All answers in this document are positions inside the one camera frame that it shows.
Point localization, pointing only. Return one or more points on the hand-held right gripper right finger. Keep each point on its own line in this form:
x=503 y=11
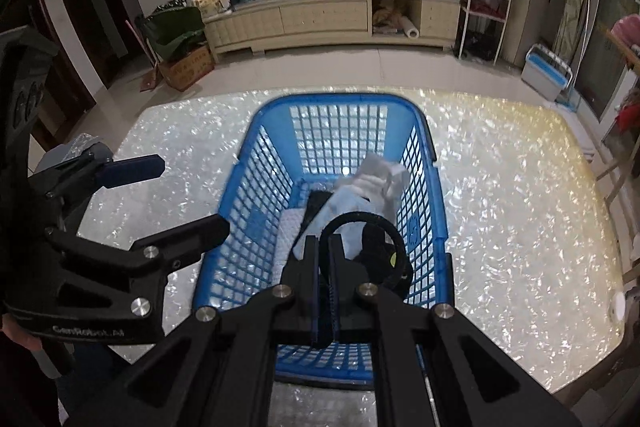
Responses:
x=340 y=307

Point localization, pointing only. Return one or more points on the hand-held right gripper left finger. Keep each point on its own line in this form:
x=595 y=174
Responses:
x=315 y=307

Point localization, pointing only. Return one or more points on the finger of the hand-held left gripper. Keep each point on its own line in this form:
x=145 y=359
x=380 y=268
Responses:
x=192 y=237
x=132 y=169

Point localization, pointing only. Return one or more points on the blue plastic basket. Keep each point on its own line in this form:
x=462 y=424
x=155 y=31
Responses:
x=250 y=257

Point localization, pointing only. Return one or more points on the white fluffy cloth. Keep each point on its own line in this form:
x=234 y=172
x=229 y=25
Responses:
x=290 y=232

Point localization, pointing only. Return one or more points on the black hair band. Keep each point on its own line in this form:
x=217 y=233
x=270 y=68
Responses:
x=360 y=218

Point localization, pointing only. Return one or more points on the light blue face mask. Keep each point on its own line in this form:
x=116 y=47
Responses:
x=345 y=212

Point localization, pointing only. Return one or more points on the black cloth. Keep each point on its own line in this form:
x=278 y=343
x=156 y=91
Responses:
x=314 y=207

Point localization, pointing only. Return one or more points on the person's left forearm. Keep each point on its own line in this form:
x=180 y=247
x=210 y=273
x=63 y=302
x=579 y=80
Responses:
x=25 y=397

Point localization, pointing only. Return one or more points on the person's left hand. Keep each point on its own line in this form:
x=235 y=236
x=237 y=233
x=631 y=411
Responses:
x=20 y=332

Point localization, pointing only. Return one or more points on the grey blue covered chair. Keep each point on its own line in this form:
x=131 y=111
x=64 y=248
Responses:
x=75 y=147

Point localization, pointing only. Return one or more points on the broom with dustpan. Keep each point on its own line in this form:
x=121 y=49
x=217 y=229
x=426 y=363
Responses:
x=150 y=67

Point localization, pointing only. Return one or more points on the cardboard box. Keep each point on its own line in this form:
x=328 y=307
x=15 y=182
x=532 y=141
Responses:
x=187 y=69

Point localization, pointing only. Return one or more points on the white folded cloth in basket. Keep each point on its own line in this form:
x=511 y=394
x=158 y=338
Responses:
x=380 y=169

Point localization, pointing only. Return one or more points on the dark green bag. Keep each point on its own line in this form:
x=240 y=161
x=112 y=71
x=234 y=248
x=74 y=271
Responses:
x=175 y=32

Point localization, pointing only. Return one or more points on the dark wooden door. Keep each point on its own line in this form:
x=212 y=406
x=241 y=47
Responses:
x=95 y=7

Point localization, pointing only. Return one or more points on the cream tv cabinet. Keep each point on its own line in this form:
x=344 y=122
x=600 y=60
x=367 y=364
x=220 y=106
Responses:
x=325 y=19

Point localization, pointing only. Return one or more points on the white round object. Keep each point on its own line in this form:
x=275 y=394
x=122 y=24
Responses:
x=618 y=305

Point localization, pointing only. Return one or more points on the white paper roll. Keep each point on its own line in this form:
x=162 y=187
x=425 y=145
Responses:
x=411 y=28

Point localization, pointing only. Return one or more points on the blue and white storage box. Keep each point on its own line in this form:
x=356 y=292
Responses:
x=545 y=74

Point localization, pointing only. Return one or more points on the pink cloth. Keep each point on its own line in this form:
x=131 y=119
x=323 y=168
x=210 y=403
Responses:
x=627 y=32

